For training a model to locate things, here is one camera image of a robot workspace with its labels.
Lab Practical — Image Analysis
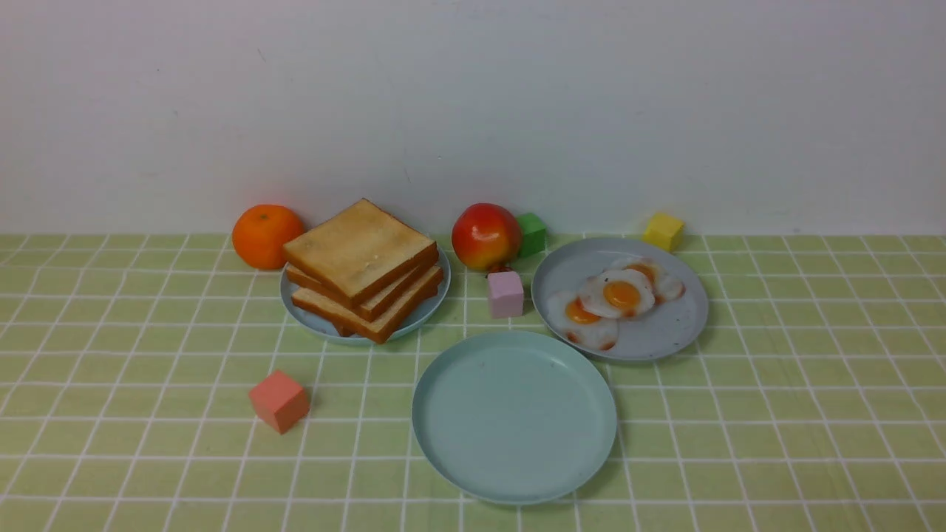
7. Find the light blue bread plate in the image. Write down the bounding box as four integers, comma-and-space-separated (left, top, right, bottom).
279, 249, 452, 346

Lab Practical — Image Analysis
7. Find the yellow cube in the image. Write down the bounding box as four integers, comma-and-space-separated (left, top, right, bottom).
642, 212, 686, 253

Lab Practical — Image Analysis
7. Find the teal front plate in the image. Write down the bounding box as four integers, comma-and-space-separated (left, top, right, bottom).
411, 330, 618, 505

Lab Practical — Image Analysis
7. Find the red yellow apple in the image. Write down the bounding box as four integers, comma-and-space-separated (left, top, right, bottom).
452, 202, 523, 273

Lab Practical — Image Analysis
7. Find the pink cube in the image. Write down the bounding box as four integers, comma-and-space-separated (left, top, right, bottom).
487, 270, 525, 319

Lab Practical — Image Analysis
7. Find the green cube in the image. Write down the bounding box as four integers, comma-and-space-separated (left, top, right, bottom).
516, 213, 547, 259

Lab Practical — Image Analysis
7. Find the grey egg plate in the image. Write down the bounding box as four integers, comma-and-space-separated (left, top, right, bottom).
531, 238, 709, 361

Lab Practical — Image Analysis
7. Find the orange fruit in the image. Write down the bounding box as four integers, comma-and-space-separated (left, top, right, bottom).
232, 203, 305, 270

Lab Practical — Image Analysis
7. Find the salmon red cube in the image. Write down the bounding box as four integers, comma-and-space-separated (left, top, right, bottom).
248, 370, 311, 434

